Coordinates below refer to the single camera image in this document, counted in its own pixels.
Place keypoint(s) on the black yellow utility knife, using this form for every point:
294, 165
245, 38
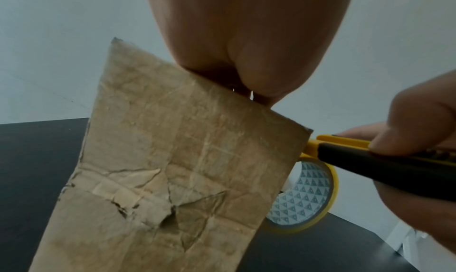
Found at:
374, 164

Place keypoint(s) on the person's right hand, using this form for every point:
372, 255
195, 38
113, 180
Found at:
420, 152

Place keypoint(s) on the yellow tape roll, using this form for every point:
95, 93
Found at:
306, 197

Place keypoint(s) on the white metal shelf frame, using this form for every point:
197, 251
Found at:
409, 242

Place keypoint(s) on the wide cardboard box torn flap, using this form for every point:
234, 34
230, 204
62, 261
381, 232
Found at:
171, 166

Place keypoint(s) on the person's left hand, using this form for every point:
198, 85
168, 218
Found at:
249, 34

